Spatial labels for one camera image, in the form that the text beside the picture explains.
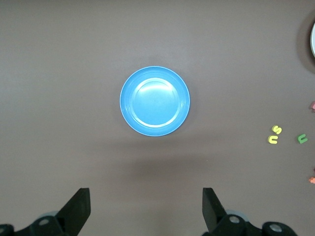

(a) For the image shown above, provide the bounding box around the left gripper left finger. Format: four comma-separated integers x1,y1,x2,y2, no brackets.
17,188,91,236

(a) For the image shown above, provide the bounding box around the blue plate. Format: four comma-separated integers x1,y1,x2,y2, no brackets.
120,65,191,137

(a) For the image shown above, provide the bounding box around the brown table cover sheet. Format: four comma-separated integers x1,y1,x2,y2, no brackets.
0,0,315,236

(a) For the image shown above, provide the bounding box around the beige plate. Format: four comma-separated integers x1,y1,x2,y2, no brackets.
309,21,315,59

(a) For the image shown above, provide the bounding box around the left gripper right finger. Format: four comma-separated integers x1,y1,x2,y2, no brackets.
202,188,265,236

